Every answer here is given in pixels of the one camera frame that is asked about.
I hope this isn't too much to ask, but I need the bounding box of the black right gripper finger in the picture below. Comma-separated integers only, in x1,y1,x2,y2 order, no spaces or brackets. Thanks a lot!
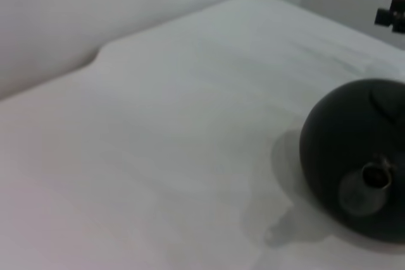
391,0,405,34
375,7,394,27

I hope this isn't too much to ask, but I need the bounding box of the black round teapot with handle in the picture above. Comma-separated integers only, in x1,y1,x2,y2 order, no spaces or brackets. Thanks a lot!
299,78,405,247

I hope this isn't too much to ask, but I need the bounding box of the white tablecloth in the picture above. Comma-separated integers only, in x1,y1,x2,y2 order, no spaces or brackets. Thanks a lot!
0,0,405,270

